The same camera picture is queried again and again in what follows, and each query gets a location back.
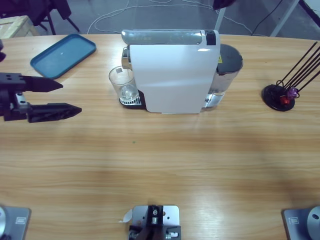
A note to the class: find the clear drinking glass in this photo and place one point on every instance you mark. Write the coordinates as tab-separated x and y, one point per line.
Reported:
122	82

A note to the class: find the white metal frame leg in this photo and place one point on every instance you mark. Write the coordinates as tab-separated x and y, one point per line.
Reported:
220	20
285	18

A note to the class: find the black drip tray metal grille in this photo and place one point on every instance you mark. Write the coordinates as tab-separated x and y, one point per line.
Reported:
141	100

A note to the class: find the wooden crate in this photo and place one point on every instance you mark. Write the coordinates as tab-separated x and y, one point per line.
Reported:
15	27

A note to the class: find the purple coffee capsule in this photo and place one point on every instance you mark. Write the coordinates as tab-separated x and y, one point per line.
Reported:
292	93

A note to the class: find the black chair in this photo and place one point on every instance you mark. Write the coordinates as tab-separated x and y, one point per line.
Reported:
60	10

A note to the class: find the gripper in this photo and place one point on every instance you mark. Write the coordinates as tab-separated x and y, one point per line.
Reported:
10	82

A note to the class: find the white paper tag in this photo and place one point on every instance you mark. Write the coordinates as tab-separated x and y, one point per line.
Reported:
127	216

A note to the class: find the silver machine lever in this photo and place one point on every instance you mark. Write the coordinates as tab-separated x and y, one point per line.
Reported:
162	37

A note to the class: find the yellow warning sticker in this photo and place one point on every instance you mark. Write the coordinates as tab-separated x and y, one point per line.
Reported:
220	59

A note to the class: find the blue plastic tray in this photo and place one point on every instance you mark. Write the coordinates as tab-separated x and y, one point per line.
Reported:
62	56

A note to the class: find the white block with dark post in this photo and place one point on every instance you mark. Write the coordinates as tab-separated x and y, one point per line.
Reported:
170	215

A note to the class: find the red coffee capsule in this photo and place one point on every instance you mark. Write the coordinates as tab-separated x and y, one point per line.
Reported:
284	100

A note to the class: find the white coffee machine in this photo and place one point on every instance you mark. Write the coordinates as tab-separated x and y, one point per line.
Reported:
175	75

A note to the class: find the black capsule holder with rods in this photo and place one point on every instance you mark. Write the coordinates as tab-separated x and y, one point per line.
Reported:
271	93

